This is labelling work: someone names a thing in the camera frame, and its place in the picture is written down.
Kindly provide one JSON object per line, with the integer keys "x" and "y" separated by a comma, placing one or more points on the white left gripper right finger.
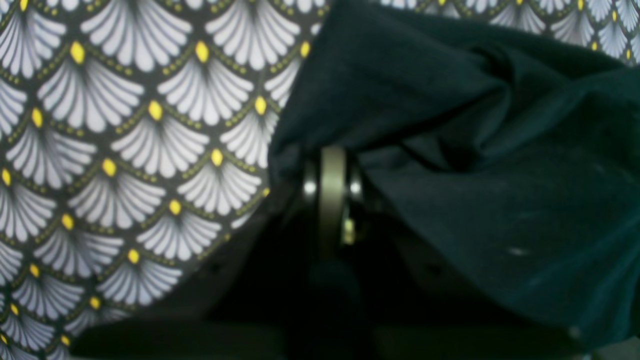
{"x": 416, "y": 305}

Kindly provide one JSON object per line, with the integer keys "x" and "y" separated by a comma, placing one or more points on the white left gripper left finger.
{"x": 240, "y": 304}

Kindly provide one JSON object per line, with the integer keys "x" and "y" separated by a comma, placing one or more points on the black T-shirt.
{"x": 515, "y": 155}

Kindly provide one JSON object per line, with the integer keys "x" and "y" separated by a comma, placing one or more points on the patterned fan-print tablecloth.
{"x": 135, "y": 139}

